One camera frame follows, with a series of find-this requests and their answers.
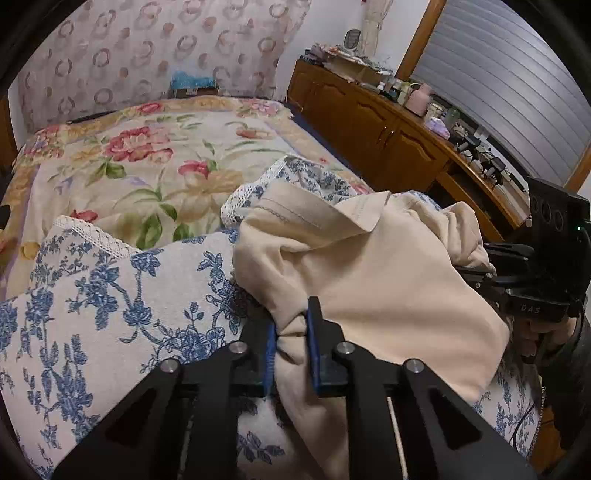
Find blue cloth bundle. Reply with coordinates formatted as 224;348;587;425
171;69;218;90

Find pink bottle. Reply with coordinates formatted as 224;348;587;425
405;83;433;116

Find red flower printed blanket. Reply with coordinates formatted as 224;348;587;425
0;95;376;301

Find tied floral side curtain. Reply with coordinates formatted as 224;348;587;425
360;0;393;61

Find small cardboard box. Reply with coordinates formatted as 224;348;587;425
173;85;221;99

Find purple tissue pack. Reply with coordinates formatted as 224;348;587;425
425;117;451;140

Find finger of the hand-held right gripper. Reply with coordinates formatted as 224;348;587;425
454;264;514;303
482;242;536;265

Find black cable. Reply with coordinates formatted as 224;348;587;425
507;387;549;454

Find cluttered cardboard box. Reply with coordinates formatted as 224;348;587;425
300;43;394;87

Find black desk gadgets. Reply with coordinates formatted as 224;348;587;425
455;133;526;186

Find beige printed t-shirt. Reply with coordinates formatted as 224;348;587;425
231;180;511;480

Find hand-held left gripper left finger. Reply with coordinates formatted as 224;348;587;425
53;318;278;480

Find person's right hand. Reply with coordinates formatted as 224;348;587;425
510;315;579;366

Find grey window blind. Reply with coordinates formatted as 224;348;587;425
409;0;591;185

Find wooden window frame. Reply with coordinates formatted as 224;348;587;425
394;0;450;81

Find cluster of small bottles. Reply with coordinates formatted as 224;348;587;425
376;76;413;103

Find long wooden cabinet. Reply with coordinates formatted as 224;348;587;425
286;58;532;241

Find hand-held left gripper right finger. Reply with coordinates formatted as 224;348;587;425
307;296;539;480

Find blue floral quilt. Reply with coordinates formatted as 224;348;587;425
0;154;546;480

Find sheer ring-patterned curtain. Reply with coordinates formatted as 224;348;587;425
18;0;315;134

